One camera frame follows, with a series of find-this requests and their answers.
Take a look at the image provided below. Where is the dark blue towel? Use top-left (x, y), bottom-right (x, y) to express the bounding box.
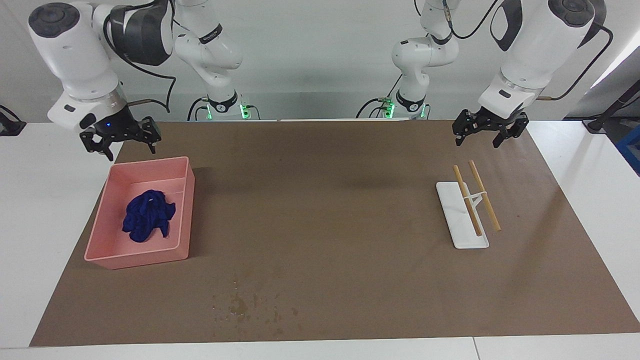
top-left (122, 189), bottom-right (177, 244)

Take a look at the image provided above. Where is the wooden rack rod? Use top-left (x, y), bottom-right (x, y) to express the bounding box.
top-left (468, 159), bottom-right (502, 232)
top-left (453, 165), bottom-right (483, 237)

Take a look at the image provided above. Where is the pink plastic bin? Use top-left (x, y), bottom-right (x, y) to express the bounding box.
top-left (84, 156), bottom-right (196, 271)

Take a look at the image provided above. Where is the black stand pole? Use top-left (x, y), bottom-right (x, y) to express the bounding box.
top-left (582, 80), bottom-right (640, 134)

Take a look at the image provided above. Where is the blue crate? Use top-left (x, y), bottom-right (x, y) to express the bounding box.
top-left (616, 125), bottom-right (640, 177)

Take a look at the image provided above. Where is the brown paper table mat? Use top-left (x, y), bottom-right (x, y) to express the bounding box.
top-left (29, 119), bottom-right (640, 347)

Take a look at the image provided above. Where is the black base cable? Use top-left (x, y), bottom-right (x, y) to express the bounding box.
top-left (187, 97), bottom-right (212, 121)
top-left (356, 75), bottom-right (403, 119)

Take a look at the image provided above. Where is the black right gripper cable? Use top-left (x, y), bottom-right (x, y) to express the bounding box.
top-left (102, 0), bottom-right (178, 113)

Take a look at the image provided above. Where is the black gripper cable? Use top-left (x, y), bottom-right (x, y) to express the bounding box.
top-left (442, 0), bottom-right (615, 101)
top-left (102, 0), bottom-right (178, 113)

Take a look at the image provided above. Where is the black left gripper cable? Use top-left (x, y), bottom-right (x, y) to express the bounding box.
top-left (442, 0), bottom-right (615, 101)

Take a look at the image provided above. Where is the black clamp mount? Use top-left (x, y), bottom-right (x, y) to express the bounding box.
top-left (0, 104), bottom-right (27, 137)

